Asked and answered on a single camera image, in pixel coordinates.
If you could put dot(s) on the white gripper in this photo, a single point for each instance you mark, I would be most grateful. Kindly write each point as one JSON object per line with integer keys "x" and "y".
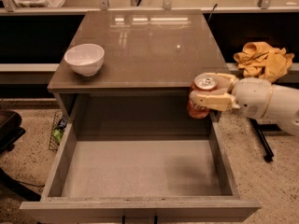
{"x": 251, "y": 96}

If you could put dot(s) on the red coke can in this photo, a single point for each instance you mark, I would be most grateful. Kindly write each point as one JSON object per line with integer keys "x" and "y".
{"x": 202, "y": 84}

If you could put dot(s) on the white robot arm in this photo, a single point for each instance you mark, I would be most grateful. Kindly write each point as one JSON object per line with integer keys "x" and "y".
{"x": 282, "y": 108}

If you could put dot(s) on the grey cabinet with glossy top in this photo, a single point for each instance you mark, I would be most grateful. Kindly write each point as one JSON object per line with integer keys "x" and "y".
{"x": 141, "y": 91}

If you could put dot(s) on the open grey top drawer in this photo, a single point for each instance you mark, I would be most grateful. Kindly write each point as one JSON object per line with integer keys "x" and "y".
{"x": 124, "y": 169}

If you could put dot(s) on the crumpled yellow cloth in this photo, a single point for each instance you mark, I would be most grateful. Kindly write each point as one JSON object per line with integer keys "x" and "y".
{"x": 259, "y": 59}

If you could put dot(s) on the black metal stand base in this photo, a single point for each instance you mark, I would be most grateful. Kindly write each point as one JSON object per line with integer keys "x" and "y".
{"x": 261, "y": 130}

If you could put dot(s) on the white ceramic bowl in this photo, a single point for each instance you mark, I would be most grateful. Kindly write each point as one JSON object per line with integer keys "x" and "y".
{"x": 85, "y": 59}

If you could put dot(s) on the black office chair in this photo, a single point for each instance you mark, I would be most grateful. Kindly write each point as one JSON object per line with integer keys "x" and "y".
{"x": 10, "y": 132}

